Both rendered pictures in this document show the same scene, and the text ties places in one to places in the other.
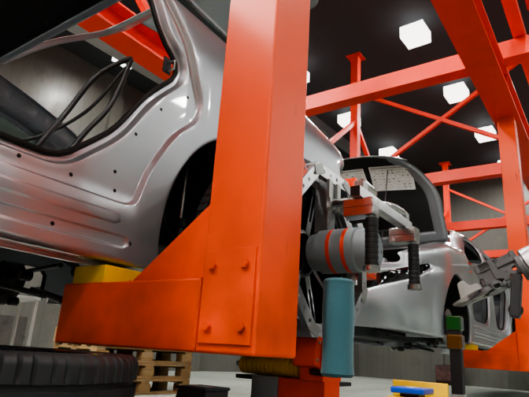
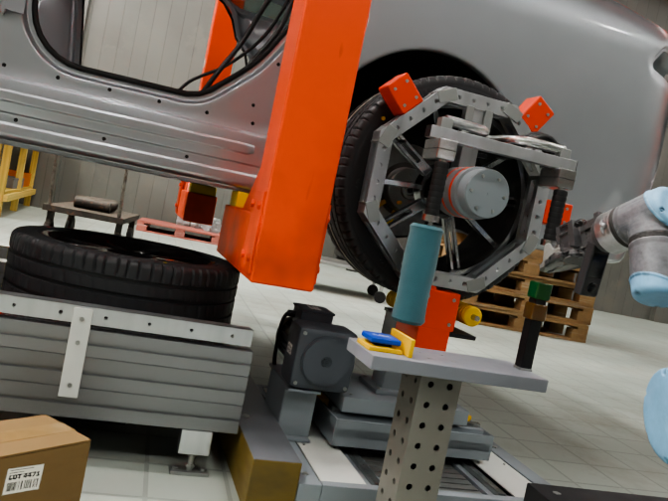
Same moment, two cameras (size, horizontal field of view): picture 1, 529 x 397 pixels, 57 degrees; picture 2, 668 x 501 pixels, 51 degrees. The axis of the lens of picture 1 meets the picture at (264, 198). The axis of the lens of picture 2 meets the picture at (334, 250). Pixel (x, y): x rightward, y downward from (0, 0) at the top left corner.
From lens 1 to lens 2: 117 cm
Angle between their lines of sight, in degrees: 42
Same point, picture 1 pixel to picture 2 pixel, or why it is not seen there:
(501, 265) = (583, 230)
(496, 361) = not seen: outside the picture
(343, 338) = (409, 285)
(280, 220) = (300, 167)
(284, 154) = (314, 101)
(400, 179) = not seen: outside the picture
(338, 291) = (414, 237)
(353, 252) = (457, 196)
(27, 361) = (99, 259)
